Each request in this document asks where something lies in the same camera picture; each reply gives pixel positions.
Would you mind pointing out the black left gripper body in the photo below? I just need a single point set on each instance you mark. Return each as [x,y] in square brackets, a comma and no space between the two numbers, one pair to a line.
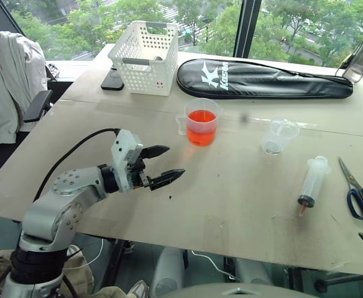
[139,180]

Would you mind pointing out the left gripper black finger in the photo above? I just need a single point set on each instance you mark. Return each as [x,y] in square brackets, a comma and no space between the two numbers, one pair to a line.
[155,151]
[166,177]

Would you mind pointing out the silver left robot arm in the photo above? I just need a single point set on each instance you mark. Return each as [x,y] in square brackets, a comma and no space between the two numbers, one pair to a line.
[72,186]

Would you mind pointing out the large cup with orange liquid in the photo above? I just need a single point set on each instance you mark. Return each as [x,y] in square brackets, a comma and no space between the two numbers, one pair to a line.
[201,127]

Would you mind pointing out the clear plastic syringe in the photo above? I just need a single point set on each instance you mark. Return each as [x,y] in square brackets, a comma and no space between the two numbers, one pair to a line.
[313,180]

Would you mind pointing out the small clear plastic cup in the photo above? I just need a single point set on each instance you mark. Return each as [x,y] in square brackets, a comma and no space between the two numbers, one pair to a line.
[278,136]

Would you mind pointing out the clear water bottle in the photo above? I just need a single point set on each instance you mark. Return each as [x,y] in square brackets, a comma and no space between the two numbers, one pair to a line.
[360,59]

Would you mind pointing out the white perforated plastic basket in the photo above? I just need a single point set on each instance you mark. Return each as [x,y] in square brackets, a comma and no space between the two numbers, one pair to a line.
[147,74]

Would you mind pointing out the black smartphone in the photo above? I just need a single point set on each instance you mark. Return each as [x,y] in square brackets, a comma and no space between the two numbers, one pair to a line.
[111,81]

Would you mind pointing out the black table leg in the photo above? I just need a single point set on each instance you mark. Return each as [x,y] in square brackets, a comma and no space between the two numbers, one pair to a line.
[116,264]

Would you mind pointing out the khaki cloth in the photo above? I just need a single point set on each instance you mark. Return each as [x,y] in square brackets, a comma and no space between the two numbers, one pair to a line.
[82,273]

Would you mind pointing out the black office chair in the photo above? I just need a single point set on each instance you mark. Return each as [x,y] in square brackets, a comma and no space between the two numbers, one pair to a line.
[38,105]

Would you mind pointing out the black racket bag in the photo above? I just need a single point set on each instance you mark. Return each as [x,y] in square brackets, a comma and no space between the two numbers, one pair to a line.
[262,81]

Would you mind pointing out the wide grey rounded shape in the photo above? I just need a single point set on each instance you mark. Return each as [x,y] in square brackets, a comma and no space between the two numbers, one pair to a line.
[240,291]

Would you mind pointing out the grey jacket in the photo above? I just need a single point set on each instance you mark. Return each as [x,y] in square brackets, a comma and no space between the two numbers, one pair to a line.
[4,87]

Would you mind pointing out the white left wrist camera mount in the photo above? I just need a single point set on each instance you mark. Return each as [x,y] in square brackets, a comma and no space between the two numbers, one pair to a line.
[124,146]

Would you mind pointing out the black window frame post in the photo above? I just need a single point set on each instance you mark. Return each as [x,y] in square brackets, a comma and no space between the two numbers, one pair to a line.
[246,28]

